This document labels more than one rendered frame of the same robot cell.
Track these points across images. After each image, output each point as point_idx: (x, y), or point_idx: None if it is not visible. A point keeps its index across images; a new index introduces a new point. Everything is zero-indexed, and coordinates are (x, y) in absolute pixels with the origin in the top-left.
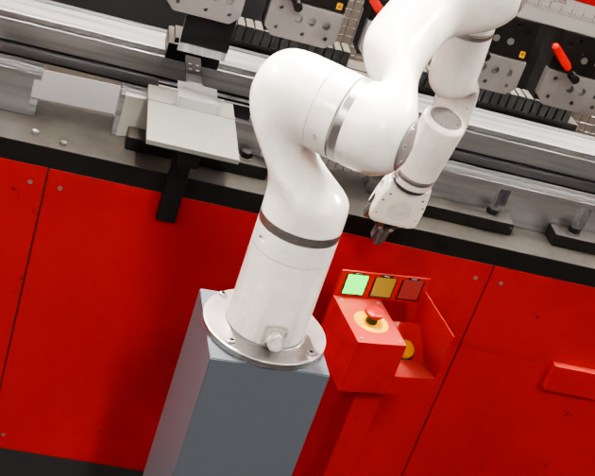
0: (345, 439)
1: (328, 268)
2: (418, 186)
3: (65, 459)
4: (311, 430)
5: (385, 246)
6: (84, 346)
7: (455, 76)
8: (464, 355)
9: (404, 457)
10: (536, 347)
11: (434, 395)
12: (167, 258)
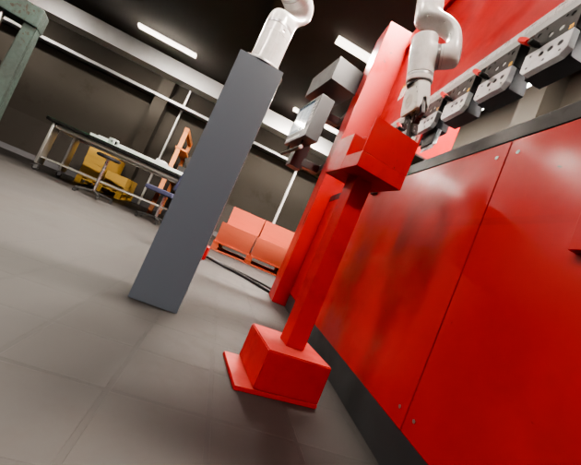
0: (329, 224)
1: (268, 29)
2: (409, 75)
3: (315, 327)
4: (382, 315)
5: (444, 166)
6: (339, 263)
7: (416, 8)
8: (483, 232)
9: (424, 356)
10: (563, 201)
11: (456, 280)
12: (370, 213)
